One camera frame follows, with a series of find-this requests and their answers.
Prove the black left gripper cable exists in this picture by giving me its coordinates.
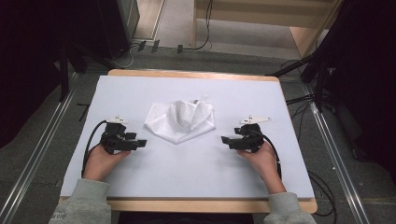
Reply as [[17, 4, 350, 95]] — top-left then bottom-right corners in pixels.
[[80, 119, 108, 179]]

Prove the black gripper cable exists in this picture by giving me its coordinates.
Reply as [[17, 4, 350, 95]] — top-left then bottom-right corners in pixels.
[[253, 129, 284, 181], [80, 119, 108, 179]]

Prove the black metal stand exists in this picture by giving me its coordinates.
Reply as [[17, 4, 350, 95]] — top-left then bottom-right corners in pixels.
[[58, 43, 72, 103]]

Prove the black looped floor cable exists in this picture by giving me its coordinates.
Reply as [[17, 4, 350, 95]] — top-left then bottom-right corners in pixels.
[[307, 169, 338, 217]]

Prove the metal floor rail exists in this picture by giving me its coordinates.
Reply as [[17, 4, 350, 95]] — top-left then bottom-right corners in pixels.
[[302, 83, 372, 224], [0, 89, 77, 224]]

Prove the person's right hand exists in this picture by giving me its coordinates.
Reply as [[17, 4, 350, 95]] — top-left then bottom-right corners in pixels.
[[236, 141, 281, 184]]

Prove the person's left hand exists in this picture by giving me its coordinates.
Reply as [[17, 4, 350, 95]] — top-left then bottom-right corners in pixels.
[[83, 144, 132, 182]]

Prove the wooden table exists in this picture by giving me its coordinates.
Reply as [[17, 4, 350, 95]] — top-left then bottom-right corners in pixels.
[[58, 68, 318, 215]]

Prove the black hanging cable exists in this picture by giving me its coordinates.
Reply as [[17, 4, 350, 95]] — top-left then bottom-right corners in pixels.
[[182, 0, 215, 51]]

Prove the black tripod stand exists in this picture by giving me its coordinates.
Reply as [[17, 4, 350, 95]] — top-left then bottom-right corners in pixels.
[[265, 50, 332, 114]]

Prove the white table mat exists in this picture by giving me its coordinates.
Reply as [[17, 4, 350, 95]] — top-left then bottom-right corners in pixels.
[[60, 75, 316, 201]]

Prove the light wooden furniture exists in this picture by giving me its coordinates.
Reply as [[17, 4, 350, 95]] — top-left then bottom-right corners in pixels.
[[191, 0, 344, 59]]

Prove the dark cabinet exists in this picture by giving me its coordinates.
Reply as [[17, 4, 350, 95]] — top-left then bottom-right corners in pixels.
[[94, 0, 141, 61]]

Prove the black curtain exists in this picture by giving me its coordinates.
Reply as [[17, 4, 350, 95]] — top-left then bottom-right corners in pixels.
[[0, 0, 106, 148], [321, 0, 396, 176]]

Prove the white mesh laundry bag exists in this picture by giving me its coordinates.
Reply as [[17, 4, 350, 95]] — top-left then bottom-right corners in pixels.
[[144, 98, 217, 146]]

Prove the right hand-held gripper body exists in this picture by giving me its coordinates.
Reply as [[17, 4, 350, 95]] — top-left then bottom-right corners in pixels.
[[231, 115, 272, 154]]

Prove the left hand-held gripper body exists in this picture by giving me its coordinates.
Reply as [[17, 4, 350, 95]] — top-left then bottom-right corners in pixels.
[[100, 115, 138, 155]]

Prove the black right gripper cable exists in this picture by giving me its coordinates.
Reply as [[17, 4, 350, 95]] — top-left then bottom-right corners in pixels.
[[253, 129, 284, 181]]

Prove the white floor cable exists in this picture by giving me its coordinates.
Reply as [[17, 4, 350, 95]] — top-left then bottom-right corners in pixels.
[[117, 43, 140, 69]]

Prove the black floor cables bundle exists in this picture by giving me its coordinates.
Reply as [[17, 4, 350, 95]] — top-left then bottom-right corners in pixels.
[[285, 92, 316, 142]]

